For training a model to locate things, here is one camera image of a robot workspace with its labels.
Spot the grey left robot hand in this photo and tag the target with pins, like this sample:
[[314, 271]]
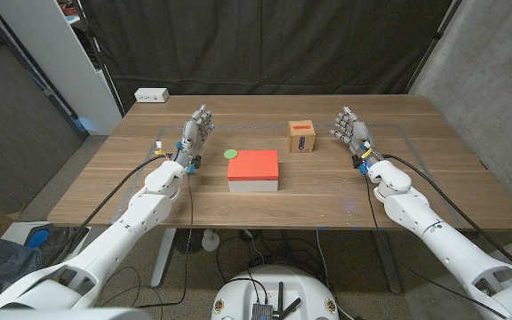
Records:
[[191, 135]]

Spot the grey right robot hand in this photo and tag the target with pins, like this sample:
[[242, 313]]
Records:
[[357, 133]]

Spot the green round coin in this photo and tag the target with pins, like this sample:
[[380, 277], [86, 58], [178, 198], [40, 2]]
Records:
[[230, 154]]

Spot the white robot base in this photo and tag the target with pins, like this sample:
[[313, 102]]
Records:
[[238, 293]]

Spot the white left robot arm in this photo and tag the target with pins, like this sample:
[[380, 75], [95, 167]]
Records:
[[118, 235]]

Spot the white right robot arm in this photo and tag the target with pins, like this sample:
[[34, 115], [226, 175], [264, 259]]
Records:
[[451, 249]]

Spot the wooden coin slot box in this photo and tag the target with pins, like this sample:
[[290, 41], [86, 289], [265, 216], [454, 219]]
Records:
[[301, 135]]

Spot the white power outlet box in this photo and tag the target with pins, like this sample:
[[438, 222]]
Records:
[[151, 94]]

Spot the red-lidded white box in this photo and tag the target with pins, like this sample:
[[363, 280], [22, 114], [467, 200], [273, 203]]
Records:
[[253, 171]]

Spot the black backdrop stand pole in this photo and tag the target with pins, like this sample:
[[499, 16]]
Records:
[[114, 89], [438, 34]]

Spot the small black fan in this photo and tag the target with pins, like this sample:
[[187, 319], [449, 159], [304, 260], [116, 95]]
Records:
[[189, 240]]

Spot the small white round stand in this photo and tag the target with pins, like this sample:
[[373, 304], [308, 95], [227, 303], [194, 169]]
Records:
[[210, 241]]

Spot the black fabric backdrop curtain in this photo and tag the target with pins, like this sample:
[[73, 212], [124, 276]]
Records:
[[260, 44]]

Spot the white table leg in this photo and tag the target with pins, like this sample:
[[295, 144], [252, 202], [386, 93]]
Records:
[[163, 255]]

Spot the black shoe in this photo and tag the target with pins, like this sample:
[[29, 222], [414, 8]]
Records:
[[58, 246]]

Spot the black foot pedal blue pads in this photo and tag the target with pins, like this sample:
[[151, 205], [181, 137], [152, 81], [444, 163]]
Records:
[[37, 238]]

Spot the grey radio module with antennas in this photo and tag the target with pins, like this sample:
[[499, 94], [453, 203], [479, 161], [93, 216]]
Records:
[[262, 311]]

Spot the white floor platform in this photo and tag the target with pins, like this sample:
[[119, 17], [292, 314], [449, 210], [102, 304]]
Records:
[[16, 231]]

